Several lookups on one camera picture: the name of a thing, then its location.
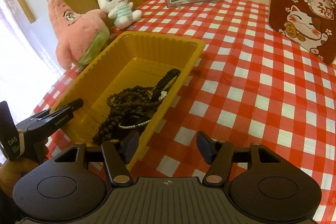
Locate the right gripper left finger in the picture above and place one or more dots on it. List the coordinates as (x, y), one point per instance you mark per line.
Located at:
(117, 154)

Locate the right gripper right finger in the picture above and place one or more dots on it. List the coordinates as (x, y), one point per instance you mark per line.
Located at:
(218, 155)

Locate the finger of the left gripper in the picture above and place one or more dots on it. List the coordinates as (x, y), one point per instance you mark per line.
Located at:
(43, 124)
(74, 105)

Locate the black leather band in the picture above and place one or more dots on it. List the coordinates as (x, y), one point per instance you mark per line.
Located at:
(135, 121)

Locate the yellow plastic tray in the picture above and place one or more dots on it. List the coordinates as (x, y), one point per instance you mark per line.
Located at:
(133, 58)

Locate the person left hand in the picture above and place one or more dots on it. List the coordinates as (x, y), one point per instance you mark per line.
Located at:
(13, 171)

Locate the lace window curtain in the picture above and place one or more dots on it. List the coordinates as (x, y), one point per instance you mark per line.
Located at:
(30, 45)

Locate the pink starfish plush toy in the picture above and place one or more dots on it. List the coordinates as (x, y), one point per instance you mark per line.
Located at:
(81, 37)

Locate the red white checkered tablecloth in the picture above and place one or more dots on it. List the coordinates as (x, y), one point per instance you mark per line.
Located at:
(249, 85)

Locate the white bunny plush toy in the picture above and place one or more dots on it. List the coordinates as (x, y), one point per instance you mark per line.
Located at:
(120, 11)

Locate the red lucky cat cushion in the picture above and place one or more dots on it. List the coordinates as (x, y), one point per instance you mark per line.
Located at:
(309, 23)

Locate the wooden wall hook strip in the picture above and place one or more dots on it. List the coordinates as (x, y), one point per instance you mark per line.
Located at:
(27, 11)

